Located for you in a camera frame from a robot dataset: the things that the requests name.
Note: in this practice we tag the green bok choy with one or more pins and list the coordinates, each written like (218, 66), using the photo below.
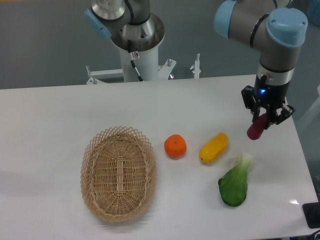
(233, 184)

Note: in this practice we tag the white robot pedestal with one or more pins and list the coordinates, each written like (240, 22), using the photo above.
(145, 61)

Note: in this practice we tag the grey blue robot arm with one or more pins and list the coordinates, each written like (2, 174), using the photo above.
(271, 27)

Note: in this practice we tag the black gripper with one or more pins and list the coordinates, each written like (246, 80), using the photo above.
(269, 97)

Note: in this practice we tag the black device at edge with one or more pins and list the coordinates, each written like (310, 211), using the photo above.
(312, 214)

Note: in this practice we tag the orange tangerine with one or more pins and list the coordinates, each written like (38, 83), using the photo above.
(175, 146)

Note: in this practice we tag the purple sweet potato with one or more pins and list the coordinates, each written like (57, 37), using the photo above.
(256, 129)

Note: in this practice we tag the woven wicker basket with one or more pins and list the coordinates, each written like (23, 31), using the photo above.
(118, 174)

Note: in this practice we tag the yellow mango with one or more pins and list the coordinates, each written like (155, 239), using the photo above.
(214, 148)

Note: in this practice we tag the white metal base bracket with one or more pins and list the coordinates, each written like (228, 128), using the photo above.
(164, 72)

